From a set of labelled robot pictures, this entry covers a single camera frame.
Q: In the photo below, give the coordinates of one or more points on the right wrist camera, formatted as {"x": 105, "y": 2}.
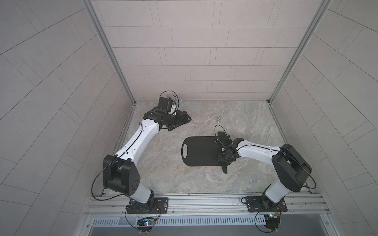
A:
{"x": 223, "y": 136}

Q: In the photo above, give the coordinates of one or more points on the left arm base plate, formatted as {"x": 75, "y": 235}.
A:
{"x": 159, "y": 205}

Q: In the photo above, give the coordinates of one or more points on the corner aluminium post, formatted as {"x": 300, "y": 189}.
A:
{"x": 106, "y": 45}
{"x": 319, "y": 14}

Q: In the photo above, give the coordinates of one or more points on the black cutting board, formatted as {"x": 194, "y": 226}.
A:
{"x": 200, "y": 151}

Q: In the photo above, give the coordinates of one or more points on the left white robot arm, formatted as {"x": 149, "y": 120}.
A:
{"x": 120, "y": 171}

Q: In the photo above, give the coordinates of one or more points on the right green circuit board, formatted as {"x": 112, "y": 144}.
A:
{"x": 272, "y": 222}

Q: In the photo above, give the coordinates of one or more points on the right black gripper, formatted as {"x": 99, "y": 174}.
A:
{"x": 219, "y": 157}

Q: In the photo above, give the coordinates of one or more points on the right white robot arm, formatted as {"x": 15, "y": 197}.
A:
{"x": 292, "y": 170}

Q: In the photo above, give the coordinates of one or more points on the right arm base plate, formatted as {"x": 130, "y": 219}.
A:
{"x": 257, "y": 204}

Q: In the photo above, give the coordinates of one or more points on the black knife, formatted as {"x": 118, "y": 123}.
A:
{"x": 224, "y": 168}

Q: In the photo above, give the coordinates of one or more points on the left green circuit board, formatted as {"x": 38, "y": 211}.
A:
{"x": 146, "y": 224}

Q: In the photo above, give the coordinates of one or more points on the left corner aluminium post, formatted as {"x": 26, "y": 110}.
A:
{"x": 106, "y": 45}

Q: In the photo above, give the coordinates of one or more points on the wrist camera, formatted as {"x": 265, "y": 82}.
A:
{"x": 223, "y": 136}
{"x": 168, "y": 105}

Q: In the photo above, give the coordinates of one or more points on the right corner aluminium post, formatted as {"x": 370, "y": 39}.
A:
{"x": 319, "y": 14}

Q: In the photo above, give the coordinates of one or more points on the green circuit board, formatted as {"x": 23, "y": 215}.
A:
{"x": 146, "y": 224}
{"x": 272, "y": 222}

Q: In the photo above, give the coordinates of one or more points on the aluminium rail frame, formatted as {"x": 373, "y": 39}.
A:
{"x": 240, "y": 204}

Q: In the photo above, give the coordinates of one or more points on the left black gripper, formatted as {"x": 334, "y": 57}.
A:
{"x": 176, "y": 118}

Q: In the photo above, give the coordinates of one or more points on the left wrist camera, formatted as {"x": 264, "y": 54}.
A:
{"x": 168, "y": 105}

